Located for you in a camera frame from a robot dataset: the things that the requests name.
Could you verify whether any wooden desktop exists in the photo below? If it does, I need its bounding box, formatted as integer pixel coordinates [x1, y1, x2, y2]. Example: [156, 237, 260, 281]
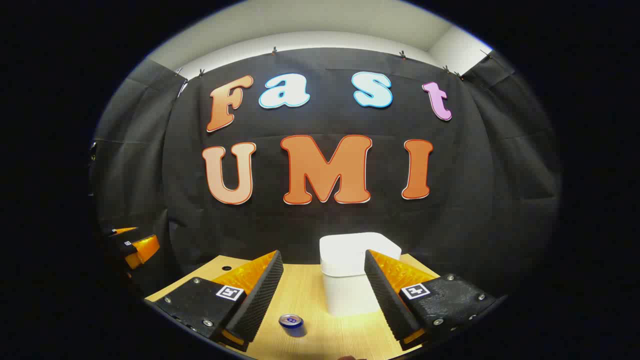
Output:
[144, 254, 441, 360]

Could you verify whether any white desktop garbage bin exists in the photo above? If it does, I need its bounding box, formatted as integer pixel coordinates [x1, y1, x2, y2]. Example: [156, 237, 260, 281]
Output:
[319, 231, 402, 317]

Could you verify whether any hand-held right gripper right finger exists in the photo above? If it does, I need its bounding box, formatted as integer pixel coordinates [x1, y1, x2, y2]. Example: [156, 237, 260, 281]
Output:
[364, 249, 498, 351]

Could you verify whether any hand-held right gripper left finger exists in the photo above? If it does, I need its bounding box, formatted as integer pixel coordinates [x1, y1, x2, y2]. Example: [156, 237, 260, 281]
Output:
[144, 250, 285, 353]

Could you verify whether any blue pop can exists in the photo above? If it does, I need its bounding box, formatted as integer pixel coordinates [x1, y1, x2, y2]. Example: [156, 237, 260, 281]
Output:
[278, 314, 307, 337]

